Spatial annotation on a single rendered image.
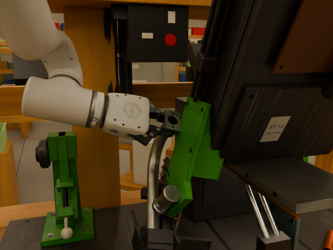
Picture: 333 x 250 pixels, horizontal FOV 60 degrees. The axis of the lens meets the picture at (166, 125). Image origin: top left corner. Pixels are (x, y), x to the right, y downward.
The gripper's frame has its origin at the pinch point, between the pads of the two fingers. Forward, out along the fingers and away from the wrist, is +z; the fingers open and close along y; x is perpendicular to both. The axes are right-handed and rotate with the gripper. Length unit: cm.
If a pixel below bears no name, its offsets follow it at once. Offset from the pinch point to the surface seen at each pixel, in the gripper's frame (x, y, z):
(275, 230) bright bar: -4.9, -24.4, 21.6
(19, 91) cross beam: 27, 21, -38
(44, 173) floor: 301, 112, -36
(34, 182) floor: 285, 93, -44
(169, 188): -0.4, -16.2, 0.3
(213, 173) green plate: -3.4, -12.9, 9.4
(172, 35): -6.2, 25.6, -0.2
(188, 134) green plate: -5.8, -5.5, 2.8
